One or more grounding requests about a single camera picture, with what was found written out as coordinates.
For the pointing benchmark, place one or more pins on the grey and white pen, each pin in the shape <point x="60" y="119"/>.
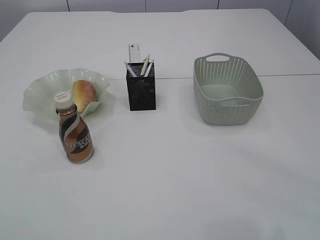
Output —
<point x="149" y="68"/>

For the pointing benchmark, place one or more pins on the beige and white pen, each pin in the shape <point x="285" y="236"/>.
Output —
<point x="145" y="65"/>

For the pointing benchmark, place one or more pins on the blue and white pen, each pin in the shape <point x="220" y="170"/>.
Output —
<point x="130" y="70"/>

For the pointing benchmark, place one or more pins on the clear plastic ruler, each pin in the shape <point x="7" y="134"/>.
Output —
<point x="134" y="53"/>

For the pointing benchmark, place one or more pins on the sugared bread loaf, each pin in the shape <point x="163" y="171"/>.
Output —
<point x="84" y="93"/>

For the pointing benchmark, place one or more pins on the brown Nescafe coffee bottle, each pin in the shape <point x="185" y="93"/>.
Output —
<point x="74" y="133"/>

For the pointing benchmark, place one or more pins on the black mesh pen holder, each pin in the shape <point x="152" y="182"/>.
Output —
<point x="141" y="89"/>

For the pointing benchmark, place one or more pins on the grey-green plastic woven basket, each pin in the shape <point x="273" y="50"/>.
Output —
<point x="227" y="92"/>

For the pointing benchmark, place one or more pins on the pale green wavy glass plate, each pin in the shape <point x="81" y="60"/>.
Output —
<point x="39" y="96"/>

